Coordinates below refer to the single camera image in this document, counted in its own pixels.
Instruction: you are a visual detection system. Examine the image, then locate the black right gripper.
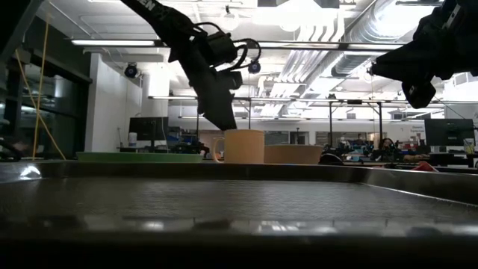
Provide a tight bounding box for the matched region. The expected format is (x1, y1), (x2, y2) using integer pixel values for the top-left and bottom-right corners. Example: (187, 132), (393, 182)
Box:
(369, 14), (455, 109)

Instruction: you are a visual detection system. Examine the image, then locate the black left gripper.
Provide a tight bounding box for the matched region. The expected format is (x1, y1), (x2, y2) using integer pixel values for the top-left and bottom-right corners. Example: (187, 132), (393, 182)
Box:
(168, 35), (243, 132)

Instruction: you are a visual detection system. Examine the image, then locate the orange ribbed mug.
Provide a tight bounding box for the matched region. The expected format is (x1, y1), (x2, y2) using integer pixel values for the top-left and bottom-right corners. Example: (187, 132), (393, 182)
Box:
(211, 129), (266, 164)

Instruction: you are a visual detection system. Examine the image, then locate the green plate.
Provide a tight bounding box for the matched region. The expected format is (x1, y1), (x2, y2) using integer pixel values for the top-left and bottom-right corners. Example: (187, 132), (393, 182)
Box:
(76, 151), (205, 164)

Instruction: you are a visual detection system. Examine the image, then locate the beige bowl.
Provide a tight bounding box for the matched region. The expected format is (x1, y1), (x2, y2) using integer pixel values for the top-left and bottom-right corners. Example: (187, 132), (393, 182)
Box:
(264, 144), (324, 165)

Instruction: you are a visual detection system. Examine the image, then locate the red cloth napkin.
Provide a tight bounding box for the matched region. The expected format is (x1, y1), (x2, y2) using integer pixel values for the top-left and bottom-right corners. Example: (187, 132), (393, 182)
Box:
(410, 161), (440, 173)

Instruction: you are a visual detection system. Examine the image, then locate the dark brown serving tray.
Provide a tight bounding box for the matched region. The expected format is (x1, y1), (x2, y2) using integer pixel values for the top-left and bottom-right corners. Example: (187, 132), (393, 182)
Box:
(0, 160), (478, 269)

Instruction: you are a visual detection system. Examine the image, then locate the black computer monitor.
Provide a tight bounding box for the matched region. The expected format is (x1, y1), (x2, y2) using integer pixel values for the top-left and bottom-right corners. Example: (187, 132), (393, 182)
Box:
(128, 117), (170, 149)
(424, 118), (476, 147)

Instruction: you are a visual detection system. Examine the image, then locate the person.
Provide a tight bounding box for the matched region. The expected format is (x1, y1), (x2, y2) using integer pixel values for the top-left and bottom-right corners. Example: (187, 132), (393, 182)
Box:
(379, 137), (397, 153)

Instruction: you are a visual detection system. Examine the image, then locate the round pendant lamp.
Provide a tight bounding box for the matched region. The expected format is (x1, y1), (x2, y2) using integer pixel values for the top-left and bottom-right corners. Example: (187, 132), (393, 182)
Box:
(222, 5), (240, 31)

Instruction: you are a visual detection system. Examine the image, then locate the dark background desk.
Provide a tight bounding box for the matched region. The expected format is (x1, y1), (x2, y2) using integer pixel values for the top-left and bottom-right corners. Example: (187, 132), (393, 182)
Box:
(429, 151), (478, 168)

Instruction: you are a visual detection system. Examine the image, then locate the long overhead light bar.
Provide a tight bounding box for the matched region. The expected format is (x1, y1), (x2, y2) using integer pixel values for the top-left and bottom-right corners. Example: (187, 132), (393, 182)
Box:
(70, 38), (406, 52)

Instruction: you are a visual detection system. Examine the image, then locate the black background gantry frame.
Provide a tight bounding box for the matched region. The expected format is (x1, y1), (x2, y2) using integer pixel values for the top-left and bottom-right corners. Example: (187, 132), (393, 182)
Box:
(328, 99), (384, 150)
(231, 96), (255, 131)

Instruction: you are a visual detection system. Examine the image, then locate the silver ventilation duct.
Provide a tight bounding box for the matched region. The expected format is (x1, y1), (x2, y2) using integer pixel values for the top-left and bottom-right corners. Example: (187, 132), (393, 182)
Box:
(330, 0), (441, 78)

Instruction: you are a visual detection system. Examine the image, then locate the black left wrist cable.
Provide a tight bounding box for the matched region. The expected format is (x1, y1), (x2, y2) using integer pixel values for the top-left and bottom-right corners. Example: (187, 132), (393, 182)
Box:
(192, 21), (262, 72)

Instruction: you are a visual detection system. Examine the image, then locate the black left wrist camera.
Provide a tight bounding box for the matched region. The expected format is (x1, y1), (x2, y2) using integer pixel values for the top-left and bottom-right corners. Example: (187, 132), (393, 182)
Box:
(201, 31), (239, 65)

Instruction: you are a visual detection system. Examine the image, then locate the yellow extension cable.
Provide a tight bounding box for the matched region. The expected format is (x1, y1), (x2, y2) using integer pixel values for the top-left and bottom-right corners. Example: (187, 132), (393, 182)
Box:
(14, 14), (67, 161)

